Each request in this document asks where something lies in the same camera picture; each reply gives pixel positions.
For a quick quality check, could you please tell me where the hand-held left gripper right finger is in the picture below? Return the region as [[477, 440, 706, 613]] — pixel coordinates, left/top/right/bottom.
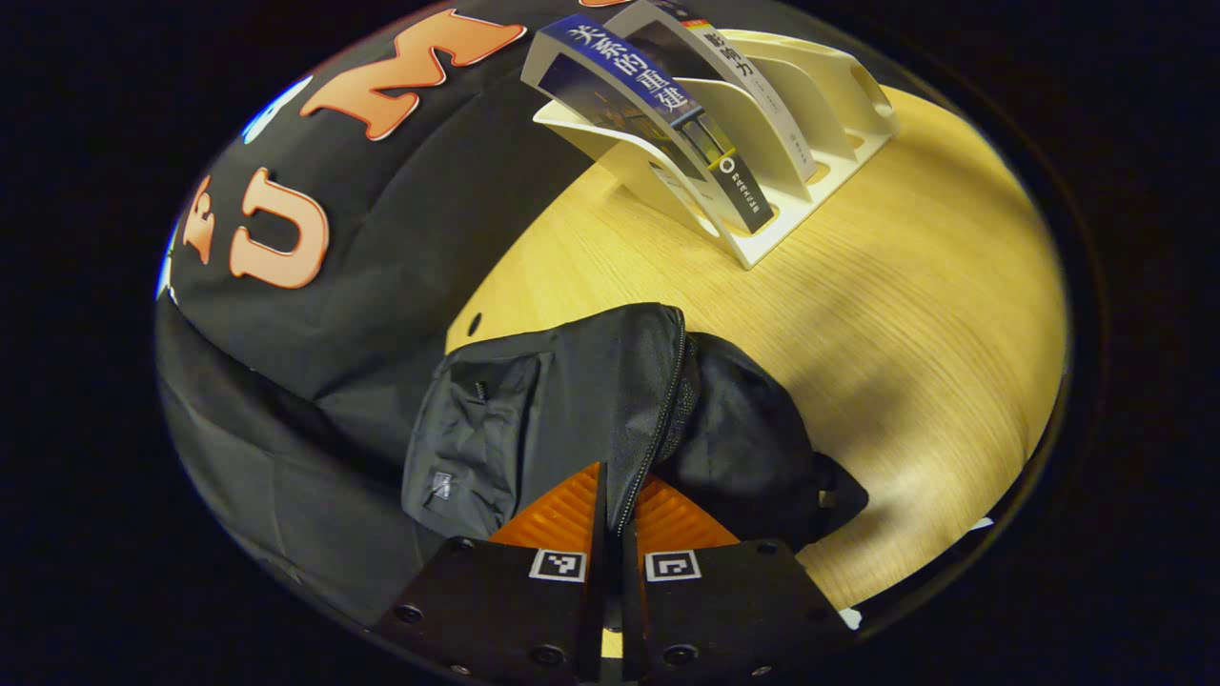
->
[[618, 474, 854, 682]]

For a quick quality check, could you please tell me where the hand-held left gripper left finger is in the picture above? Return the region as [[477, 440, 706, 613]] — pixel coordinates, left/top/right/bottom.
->
[[370, 462, 609, 682]]

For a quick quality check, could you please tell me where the black schoolbag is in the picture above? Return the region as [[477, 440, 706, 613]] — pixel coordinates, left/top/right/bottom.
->
[[400, 303, 870, 554]]

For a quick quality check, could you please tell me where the white bookshelf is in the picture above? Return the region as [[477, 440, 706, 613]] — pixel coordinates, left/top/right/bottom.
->
[[532, 29, 899, 271]]

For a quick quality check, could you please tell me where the grey portrait cover book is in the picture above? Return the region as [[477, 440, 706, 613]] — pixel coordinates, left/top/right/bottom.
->
[[605, 0, 819, 182]]

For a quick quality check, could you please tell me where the blue cover book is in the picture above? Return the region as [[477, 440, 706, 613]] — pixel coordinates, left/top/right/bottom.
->
[[520, 13, 775, 235]]

